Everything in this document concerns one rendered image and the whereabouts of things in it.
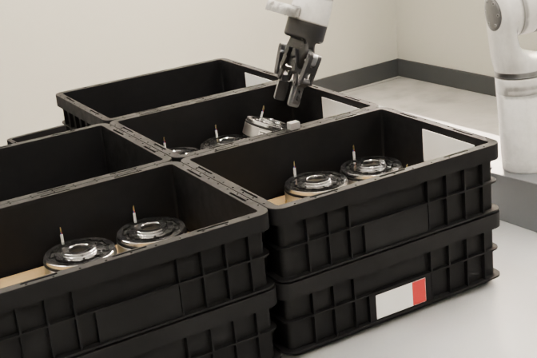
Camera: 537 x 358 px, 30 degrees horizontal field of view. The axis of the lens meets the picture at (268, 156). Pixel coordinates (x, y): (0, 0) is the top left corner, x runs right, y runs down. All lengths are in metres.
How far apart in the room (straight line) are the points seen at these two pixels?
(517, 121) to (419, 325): 0.46
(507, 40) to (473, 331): 0.52
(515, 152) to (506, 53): 0.18
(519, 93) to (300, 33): 0.40
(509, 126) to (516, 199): 0.13
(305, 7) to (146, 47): 3.07
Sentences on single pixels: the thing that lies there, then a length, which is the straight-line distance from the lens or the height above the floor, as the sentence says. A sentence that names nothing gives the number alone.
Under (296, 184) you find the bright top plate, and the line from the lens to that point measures 1.58.
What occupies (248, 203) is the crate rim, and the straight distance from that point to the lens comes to 1.33.
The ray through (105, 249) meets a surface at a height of 0.86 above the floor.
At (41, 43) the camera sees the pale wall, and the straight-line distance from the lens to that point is 4.61.
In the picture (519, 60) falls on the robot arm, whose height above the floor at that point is 1.00.
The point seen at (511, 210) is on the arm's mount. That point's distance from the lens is 1.81.
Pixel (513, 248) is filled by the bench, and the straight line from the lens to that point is 1.72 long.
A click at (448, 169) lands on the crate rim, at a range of 1.46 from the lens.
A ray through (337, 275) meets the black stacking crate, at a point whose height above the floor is 0.81.
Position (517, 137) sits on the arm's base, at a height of 0.86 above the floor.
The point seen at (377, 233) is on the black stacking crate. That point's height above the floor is 0.85.
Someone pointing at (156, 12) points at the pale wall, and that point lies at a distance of 4.84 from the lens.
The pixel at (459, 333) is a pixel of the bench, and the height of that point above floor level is 0.70.
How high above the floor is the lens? 1.40
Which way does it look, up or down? 18 degrees down
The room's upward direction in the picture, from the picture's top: 6 degrees counter-clockwise
